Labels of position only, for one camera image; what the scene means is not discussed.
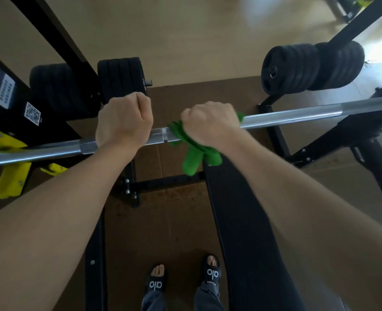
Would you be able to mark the white code sticker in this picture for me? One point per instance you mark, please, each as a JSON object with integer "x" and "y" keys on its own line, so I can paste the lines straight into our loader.
{"x": 33, "y": 113}

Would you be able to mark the person's left jeans leg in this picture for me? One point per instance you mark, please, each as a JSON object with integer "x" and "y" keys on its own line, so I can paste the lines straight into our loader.
{"x": 152, "y": 302}

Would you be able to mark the black slide slipper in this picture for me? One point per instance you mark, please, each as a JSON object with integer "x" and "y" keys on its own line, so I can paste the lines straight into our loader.
{"x": 212, "y": 273}
{"x": 155, "y": 283}

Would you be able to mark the silver barbell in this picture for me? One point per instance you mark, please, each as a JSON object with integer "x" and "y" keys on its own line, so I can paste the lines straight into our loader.
{"x": 307, "y": 114}

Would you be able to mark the white label sticker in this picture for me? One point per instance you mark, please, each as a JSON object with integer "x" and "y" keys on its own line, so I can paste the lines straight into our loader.
{"x": 6, "y": 92}

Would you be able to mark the person's right hand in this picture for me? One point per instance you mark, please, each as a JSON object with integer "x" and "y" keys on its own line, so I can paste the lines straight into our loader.
{"x": 210, "y": 124}

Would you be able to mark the person's right forearm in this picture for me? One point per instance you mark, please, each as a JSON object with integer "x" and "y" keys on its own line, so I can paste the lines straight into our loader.
{"x": 324, "y": 217}

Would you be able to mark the person's left hand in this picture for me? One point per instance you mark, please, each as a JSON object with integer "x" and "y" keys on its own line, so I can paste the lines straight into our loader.
{"x": 124, "y": 123}

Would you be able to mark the black yellow gym machine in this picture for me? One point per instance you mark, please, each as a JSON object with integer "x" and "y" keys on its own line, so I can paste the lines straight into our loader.
{"x": 349, "y": 9}

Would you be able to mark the person's jeans leg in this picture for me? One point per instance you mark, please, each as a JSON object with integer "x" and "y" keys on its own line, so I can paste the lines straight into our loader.
{"x": 152, "y": 302}
{"x": 208, "y": 299}

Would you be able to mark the person's right jeans leg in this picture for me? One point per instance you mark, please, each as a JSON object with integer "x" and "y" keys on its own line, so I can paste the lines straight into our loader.
{"x": 208, "y": 299}

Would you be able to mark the brown floor mat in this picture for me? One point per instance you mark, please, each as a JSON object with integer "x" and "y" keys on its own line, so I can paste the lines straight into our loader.
{"x": 165, "y": 223}

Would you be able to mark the person's left forearm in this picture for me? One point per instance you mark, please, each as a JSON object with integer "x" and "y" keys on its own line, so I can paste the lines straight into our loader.
{"x": 48, "y": 229}

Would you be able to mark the green cleaning cloth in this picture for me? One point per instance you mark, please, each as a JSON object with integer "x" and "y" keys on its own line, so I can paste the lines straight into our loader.
{"x": 194, "y": 161}

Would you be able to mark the black bench pad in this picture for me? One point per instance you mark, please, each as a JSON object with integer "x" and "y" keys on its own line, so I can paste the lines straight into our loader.
{"x": 252, "y": 239}

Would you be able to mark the black bench press rack frame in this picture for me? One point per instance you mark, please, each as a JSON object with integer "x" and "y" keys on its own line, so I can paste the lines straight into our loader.
{"x": 375, "y": 171}

